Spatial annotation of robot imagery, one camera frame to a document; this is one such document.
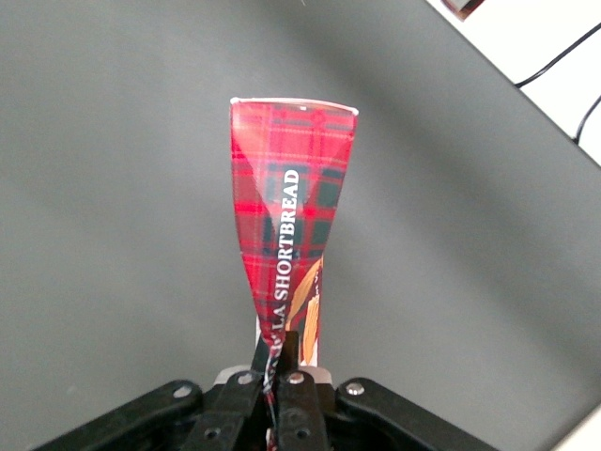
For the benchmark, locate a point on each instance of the red tartan cookie box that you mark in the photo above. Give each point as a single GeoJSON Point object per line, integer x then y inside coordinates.
{"type": "Point", "coordinates": [291, 211]}

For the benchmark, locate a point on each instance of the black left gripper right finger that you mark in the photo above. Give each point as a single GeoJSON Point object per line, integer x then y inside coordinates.
{"type": "Point", "coordinates": [300, 413]}

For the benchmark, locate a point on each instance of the small brown box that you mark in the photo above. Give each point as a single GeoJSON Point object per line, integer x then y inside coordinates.
{"type": "Point", "coordinates": [465, 8]}

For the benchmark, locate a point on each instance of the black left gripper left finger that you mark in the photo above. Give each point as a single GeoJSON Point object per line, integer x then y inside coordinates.
{"type": "Point", "coordinates": [230, 409]}

